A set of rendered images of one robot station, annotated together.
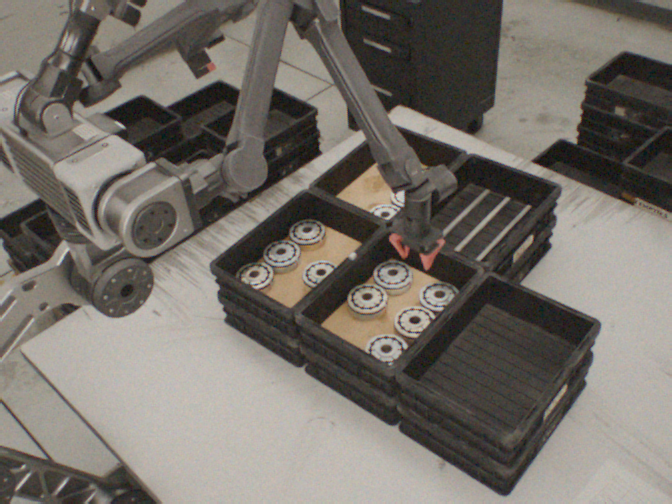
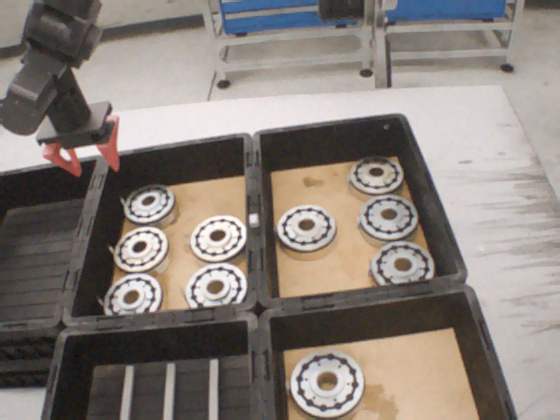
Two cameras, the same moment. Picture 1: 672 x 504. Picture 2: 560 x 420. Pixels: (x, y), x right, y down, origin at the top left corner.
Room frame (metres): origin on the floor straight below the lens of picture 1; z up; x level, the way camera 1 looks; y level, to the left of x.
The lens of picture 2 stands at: (1.85, -0.38, 1.50)
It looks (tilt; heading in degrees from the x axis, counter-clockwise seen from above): 46 degrees down; 139
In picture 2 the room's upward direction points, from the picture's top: 10 degrees counter-clockwise
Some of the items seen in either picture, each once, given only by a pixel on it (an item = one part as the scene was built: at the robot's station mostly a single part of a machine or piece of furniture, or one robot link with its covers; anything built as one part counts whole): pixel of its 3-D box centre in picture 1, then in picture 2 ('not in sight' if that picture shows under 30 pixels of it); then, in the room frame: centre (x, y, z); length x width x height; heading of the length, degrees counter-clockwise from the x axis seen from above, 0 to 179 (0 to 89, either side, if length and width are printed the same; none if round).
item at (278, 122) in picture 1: (267, 162); not in sight; (2.69, 0.20, 0.37); 0.40 x 0.30 x 0.45; 130
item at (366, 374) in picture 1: (391, 308); (176, 240); (1.30, -0.15, 0.87); 0.40 x 0.30 x 0.11; 136
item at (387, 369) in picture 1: (390, 294); (167, 220); (1.30, -0.15, 0.92); 0.40 x 0.30 x 0.02; 136
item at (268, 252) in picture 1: (281, 253); (388, 216); (1.56, 0.12, 0.86); 0.10 x 0.10 x 0.01
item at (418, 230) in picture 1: (417, 223); (67, 109); (1.25, -0.21, 1.17); 0.10 x 0.07 x 0.07; 44
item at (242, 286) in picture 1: (299, 248); (345, 198); (1.51, 0.06, 0.92); 0.40 x 0.30 x 0.02; 136
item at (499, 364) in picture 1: (497, 364); (28, 257); (1.08, -0.37, 0.87); 0.40 x 0.30 x 0.11; 136
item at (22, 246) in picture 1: (62, 235); not in sight; (2.49, 1.07, 0.26); 0.40 x 0.30 x 0.23; 130
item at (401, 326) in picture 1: (414, 321); (140, 249); (1.25, -0.20, 0.86); 0.10 x 0.10 x 0.01
